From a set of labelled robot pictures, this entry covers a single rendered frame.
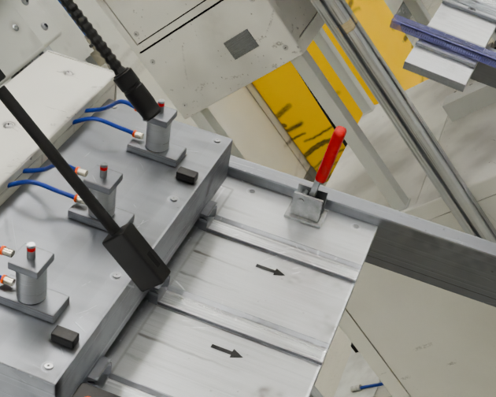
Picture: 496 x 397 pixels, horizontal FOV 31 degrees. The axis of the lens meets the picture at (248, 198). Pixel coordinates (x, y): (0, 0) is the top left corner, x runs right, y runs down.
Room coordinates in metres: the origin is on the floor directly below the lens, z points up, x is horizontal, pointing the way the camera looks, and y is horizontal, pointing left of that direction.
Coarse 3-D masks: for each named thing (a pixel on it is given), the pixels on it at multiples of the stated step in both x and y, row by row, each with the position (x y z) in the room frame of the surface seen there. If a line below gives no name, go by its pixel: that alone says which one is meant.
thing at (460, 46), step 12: (396, 24) 0.99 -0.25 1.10; (408, 24) 0.98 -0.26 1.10; (420, 24) 0.98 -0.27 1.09; (420, 36) 0.98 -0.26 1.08; (432, 36) 0.97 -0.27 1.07; (444, 36) 0.97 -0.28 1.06; (456, 48) 0.96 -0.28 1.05; (468, 48) 0.95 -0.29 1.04; (480, 48) 0.95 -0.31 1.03; (480, 60) 0.94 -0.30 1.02; (492, 60) 0.94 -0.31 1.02
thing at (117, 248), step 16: (128, 224) 0.57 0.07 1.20; (112, 240) 0.57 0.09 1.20; (128, 240) 0.57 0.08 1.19; (144, 240) 0.57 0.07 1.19; (128, 256) 0.57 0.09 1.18; (144, 256) 0.57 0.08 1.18; (128, 272) 0.58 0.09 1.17; (144, 272) 0.57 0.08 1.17; (160, 272) 0.57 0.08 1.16; (144, 288) 0.58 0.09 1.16
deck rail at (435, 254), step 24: (240, 168) 0.89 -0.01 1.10; (264, 168) 0.89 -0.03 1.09; (288, 192) 0.87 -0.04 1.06; (336, 192) 0.86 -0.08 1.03; (360, 216) 0.83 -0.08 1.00; (384, 216) 0.82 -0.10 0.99; (408, 216) 0.82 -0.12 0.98; (384, 240) 0.83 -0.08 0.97; (408, 240) 0.82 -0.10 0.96; (432, 240) 0.80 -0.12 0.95; (456, 240) 0.79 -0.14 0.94; (480, 240) 0.79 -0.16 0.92; (384, 264) 0.84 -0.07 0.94; (408, 264) 0.83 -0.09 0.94; (432, 264) 0.81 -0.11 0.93; (456, 264) 0.80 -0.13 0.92; (480, 264) 0.79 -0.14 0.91; (456, 288) 0.81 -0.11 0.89; (480, 288) 0.79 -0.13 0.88
